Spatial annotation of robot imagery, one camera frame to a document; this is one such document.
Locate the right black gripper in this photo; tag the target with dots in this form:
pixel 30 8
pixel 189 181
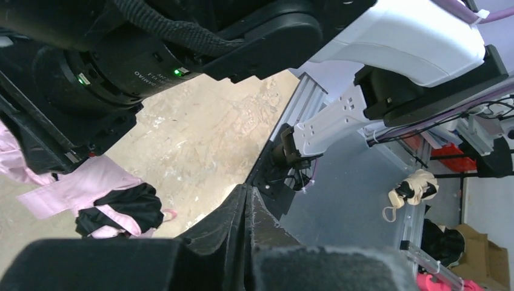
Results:
pixel 60 107

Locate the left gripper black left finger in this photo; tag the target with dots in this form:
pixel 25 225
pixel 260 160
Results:
pixel 209 256

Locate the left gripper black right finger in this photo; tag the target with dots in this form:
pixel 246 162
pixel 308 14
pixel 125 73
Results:
pixel 277 261

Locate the pink umbrella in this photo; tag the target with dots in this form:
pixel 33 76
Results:
pixel 106 200

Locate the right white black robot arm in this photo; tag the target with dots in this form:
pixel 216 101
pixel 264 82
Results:
pixel 418 57

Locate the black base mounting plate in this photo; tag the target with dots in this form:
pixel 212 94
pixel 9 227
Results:
pixel 277 183

